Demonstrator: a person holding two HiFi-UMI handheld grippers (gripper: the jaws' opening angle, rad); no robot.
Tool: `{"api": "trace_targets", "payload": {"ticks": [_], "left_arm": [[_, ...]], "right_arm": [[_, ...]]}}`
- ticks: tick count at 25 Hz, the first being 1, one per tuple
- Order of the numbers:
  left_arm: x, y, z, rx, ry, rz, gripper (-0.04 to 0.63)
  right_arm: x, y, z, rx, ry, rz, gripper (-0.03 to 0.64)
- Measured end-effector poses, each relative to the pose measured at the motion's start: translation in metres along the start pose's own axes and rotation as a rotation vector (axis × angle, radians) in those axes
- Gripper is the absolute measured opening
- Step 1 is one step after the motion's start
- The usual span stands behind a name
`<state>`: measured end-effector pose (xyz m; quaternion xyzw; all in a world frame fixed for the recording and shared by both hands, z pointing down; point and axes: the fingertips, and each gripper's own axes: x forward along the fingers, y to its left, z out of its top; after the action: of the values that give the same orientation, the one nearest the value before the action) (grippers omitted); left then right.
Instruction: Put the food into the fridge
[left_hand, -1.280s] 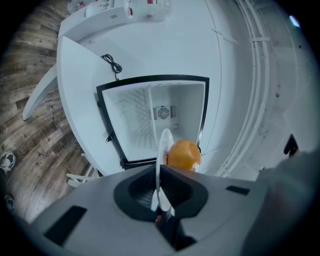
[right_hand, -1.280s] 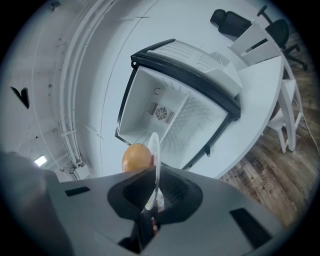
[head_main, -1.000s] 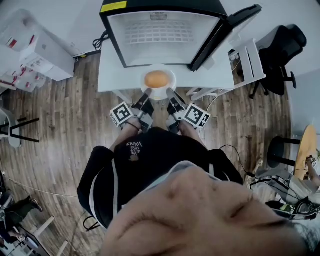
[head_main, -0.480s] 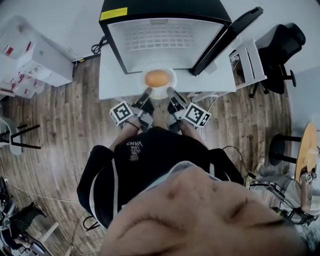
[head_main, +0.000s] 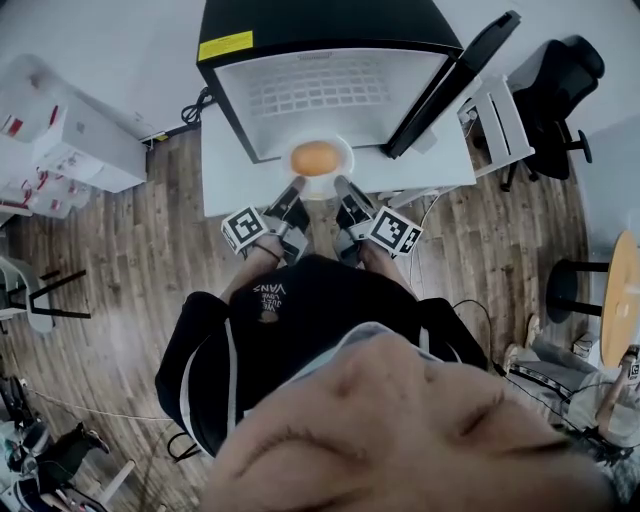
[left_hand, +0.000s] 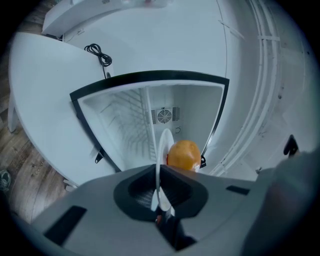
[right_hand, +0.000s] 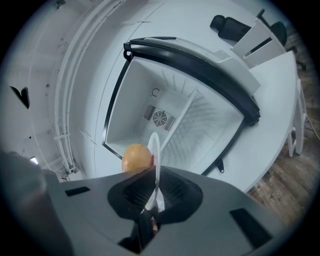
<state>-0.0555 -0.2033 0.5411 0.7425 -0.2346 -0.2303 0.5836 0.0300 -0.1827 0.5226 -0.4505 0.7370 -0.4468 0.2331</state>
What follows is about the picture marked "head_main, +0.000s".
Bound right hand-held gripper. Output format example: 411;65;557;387
333;174;425;266

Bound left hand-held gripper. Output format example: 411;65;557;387
220;176;311;265

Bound white round plate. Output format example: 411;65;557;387
282;133;355;201

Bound orange round food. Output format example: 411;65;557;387
290;140;337;177

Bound person's right forearm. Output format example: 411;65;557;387
359;239;419;301

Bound person's left forearm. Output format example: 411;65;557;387
219;234;289;306

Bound white table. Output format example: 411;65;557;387
199;99;477;219

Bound person's black t-shirt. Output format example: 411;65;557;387
154;253;489;459

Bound white wooden chair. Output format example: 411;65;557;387
377;74;536;209

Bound white boxes stack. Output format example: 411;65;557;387
32;94;149;194

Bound black office chair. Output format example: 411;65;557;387
499;34;606;194

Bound black round table base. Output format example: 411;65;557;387
545;258;611;324

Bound clear bins with red latches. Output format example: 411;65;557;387
0;164;94;221

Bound person's face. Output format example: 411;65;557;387
197;332;640;512

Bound white chair with black legs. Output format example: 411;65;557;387
0;255;92;334

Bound large clear plastic bin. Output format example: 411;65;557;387
0;53;66;146

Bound round wooden table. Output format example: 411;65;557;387
599;230;640;370

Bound wooden table leg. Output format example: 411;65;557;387
97;459;136;504

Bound white floor cable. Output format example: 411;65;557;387
407;192;446;286

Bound coiled black power cable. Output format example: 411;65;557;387
180;87;216;126

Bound black floor cable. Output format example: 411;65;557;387
452;298;571;401

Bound black wire loop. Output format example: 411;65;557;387
167;432;204;464

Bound long thin white cable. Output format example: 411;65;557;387
29;389;171;421

